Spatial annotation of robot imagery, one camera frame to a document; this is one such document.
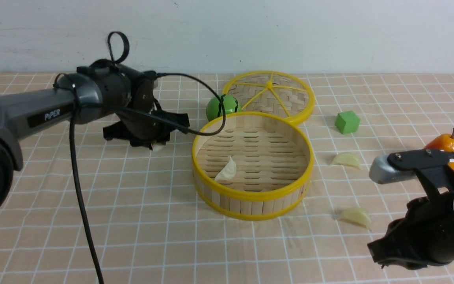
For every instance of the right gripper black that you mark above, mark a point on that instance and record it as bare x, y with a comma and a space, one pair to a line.
403, 244

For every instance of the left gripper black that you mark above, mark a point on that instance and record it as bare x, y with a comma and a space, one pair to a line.
142, 131

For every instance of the pale dumpling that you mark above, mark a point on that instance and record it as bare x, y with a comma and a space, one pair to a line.
228, 172
346, 159
356, 216

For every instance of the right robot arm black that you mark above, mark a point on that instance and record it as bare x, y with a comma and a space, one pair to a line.
424, 237

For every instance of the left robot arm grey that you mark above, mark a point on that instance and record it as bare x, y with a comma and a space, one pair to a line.
25, 114

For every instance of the bamboo steamer tray yellow rim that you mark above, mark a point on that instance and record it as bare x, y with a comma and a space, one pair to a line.
274, 166

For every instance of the bamboo steamer lid yellow rim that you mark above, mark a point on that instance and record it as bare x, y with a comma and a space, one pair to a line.
272, 92

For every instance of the green toy watermelon ball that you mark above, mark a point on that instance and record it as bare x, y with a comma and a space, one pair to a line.
229, 102

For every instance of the orange yellow toy pear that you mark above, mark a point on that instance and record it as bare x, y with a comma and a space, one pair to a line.
444, 142

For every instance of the checkered beige tablecloth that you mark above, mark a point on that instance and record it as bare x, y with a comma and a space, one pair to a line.
150, 227

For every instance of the green cube block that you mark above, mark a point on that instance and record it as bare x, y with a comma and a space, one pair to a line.
347, 122

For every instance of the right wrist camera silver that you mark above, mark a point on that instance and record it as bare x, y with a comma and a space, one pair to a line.
429, 166

